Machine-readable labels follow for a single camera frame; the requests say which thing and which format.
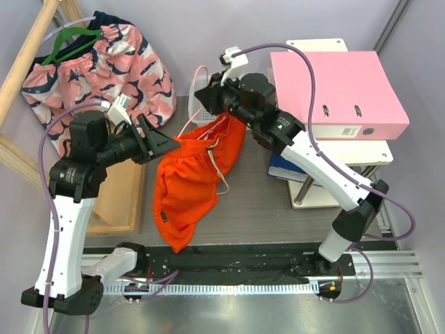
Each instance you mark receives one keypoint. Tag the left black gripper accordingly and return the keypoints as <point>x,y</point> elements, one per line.
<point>158,145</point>

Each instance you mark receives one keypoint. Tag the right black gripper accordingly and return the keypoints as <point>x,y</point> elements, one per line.
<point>210,96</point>

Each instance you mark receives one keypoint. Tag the orange shorts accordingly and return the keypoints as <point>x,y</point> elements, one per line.
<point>185,189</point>

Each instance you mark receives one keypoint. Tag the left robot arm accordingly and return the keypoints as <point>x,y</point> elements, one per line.
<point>73,188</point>

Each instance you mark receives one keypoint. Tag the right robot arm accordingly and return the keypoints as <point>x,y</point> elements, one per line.
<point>252,100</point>

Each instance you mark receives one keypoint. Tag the pink patterned shorts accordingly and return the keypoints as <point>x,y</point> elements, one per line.
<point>121,61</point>

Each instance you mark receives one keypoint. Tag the white perforated basket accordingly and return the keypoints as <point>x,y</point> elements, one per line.
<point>194,105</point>

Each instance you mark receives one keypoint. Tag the wooden clothes rack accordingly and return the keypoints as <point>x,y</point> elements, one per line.
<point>119,204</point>

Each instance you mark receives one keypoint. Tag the blue book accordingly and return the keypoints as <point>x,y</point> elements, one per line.
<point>283,169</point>

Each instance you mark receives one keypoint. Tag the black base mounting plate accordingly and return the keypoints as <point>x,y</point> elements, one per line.
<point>243,264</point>

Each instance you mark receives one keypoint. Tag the white small shelf stand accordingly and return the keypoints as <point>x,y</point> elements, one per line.
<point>363,156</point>

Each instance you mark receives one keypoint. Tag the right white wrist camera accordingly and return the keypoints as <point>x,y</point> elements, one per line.
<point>235,66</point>

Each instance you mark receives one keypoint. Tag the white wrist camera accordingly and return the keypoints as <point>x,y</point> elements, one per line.
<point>117,110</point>
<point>235,66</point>

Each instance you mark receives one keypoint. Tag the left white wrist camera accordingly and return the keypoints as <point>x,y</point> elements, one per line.
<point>117,110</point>

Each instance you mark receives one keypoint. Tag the pink ring binder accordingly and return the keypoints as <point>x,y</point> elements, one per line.
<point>354,99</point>

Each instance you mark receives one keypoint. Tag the aluminium slotted rail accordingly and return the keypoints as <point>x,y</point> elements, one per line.
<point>373,264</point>

